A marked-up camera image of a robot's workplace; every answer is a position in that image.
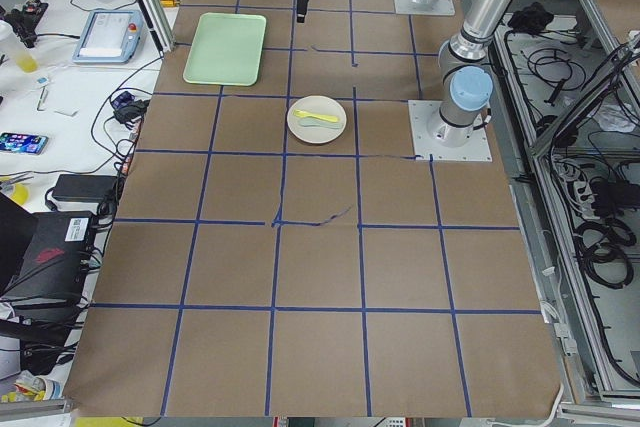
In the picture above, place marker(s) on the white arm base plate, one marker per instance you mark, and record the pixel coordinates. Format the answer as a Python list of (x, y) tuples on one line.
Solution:
[(443, 8), (435, 140)]

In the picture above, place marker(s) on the blue teach pendant near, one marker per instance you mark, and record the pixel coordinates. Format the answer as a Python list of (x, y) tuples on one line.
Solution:
[(109, 36)]

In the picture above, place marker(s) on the yellow plastic fork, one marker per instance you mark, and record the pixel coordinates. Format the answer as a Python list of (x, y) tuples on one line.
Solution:
[(323, 117)]

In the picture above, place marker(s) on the black computer box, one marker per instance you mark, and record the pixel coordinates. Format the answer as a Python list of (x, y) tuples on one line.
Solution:
[(53, 267)]

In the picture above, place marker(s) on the clear bottle yellow liquid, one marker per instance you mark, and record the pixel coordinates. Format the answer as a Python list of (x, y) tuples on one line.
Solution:
[(15, 50)]

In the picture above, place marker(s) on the pale green plastic spoon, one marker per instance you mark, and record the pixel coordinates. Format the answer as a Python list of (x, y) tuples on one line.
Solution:
[(313, 122)]

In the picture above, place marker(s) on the smartphone with colourful screen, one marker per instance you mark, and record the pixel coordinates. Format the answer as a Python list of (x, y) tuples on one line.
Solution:
[(28, 144)]

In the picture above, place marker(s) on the light green plastic tray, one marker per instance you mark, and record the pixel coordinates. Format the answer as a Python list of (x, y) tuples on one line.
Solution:
[(226, 50)]

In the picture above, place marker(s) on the cream round plate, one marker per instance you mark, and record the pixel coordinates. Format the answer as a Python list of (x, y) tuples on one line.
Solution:
[(316, 104)]

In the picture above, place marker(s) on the black power adapter brick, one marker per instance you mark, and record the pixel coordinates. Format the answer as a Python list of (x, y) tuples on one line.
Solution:
[(83, 188)]

